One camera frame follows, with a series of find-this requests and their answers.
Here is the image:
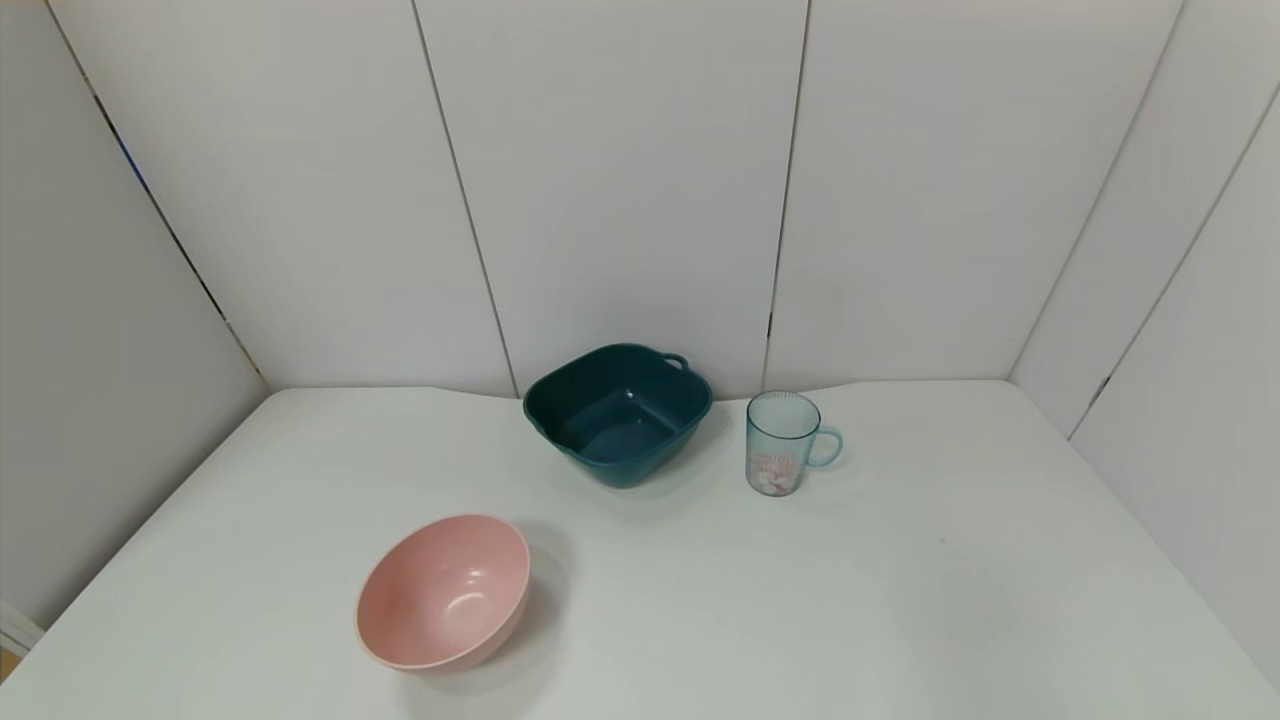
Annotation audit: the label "clear blue ribbed cup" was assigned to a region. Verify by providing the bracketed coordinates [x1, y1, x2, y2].
[745, 390, 844, 498]

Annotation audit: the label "red and white pellets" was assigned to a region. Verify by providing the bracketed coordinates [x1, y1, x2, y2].
[752, 452, 800, 496]

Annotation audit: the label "dark teal square bowl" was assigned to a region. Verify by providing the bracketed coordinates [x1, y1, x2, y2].
[522, 343, 715, 490]

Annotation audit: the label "pink plastic bowl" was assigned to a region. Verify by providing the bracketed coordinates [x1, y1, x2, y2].
[356, 514, 532, 673]

